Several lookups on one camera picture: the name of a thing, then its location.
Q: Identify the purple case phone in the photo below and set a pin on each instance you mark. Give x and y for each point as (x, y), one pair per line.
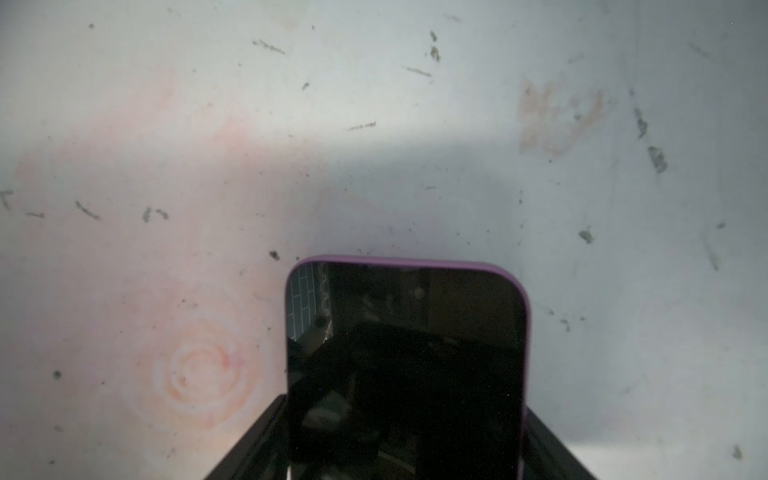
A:
(405, 369)

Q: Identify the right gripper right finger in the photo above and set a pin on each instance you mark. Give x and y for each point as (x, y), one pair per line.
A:
(546, 457)

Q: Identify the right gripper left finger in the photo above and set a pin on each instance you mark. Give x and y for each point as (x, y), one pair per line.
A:
(262, 452)

